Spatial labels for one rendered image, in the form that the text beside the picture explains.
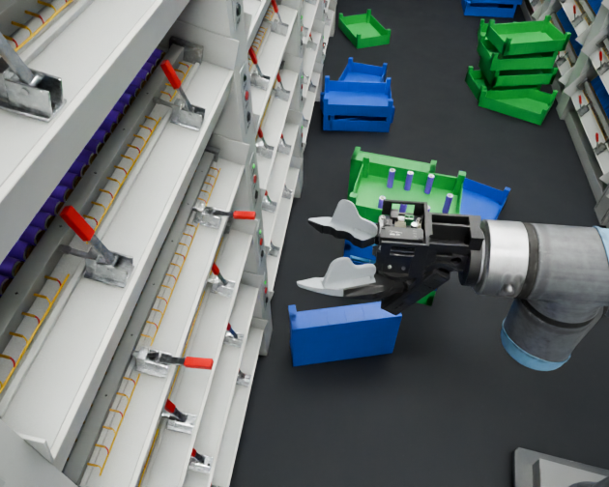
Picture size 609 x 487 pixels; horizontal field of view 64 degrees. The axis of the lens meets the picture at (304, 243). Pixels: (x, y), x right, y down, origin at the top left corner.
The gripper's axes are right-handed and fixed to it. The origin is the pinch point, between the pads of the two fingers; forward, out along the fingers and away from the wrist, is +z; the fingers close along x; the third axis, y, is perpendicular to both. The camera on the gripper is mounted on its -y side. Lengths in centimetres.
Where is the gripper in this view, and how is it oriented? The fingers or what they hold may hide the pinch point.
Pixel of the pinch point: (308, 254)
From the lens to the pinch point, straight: 61.9
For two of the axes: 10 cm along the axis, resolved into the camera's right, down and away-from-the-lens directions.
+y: -0.3, -6.7, -7.4
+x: -1.4, 7.4, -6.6
